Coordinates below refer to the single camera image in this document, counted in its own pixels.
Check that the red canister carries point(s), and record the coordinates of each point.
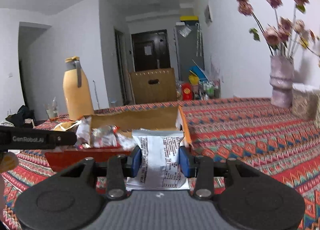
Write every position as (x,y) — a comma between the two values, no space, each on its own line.
(186,90)

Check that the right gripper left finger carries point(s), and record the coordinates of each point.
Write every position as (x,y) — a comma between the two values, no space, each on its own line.
(133,162)

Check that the clear drinking glass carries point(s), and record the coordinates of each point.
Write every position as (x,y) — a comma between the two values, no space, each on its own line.
(52,110)

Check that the wire storage cart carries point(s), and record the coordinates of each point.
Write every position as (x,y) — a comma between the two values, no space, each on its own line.
(209,89)

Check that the yellow thermos jug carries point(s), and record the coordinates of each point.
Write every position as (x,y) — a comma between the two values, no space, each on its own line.
(76,90)

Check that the brown wooden chair back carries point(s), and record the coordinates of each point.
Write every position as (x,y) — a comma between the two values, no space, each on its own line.
(153,86)

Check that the yellow box on fridge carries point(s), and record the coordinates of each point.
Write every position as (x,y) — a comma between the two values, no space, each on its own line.
(189,18)

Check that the woven tissue box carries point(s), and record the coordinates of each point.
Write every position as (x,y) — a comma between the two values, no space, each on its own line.
(305,99)

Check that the dark entrance door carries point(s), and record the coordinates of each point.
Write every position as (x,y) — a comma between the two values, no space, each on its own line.
(150,50)

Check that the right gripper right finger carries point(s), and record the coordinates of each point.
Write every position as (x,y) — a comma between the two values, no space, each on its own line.
(189,164)

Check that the red cardboard snack box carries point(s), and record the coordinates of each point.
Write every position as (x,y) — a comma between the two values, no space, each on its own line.
(163,119)

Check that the pink ceramic vase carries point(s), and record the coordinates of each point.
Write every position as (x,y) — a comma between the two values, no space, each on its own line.
(281,80)

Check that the silver white snack packet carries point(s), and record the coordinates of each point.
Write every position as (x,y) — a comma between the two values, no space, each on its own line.
(160,168)

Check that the grey refrigerator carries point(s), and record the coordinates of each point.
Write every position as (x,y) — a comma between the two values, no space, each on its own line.
(189,49)

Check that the patterned red tablecloth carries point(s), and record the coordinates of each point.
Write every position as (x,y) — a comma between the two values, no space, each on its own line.
(266,137)

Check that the dried pink flower bouquet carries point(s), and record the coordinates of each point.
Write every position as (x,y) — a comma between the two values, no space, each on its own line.
(287,35)

